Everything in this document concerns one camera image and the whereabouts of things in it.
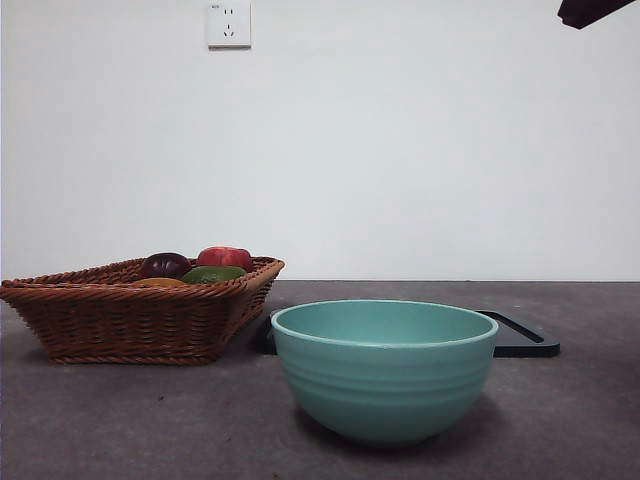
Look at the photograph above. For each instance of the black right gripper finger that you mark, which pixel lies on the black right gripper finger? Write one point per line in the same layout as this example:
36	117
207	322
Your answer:
595	10

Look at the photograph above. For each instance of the teal ribbed bowl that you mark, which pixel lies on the teal ribbed bowl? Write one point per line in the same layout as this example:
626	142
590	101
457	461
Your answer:
385	390

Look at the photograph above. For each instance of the orange yellow fruit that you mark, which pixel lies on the orange yellow fruit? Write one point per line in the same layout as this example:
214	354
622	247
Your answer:
160	282

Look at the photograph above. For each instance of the black rectangular tray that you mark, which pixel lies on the black rectangular tray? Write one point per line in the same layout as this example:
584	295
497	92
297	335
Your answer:
527	342

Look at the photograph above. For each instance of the red apple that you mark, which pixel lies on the red apple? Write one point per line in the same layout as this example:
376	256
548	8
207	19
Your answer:
225	256

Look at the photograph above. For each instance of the green fruit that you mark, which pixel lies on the green fruit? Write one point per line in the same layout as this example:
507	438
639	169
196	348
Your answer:
212	275

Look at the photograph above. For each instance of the dark purple fruit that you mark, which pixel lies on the dark purple fruit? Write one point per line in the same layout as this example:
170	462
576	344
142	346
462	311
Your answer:
165	265

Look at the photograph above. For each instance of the brown wicker basket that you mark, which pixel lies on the brown wicker basket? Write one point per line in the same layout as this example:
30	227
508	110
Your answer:
130	320

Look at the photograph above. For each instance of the white wall socket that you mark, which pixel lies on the white wall socket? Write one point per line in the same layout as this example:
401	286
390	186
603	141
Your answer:
230	27

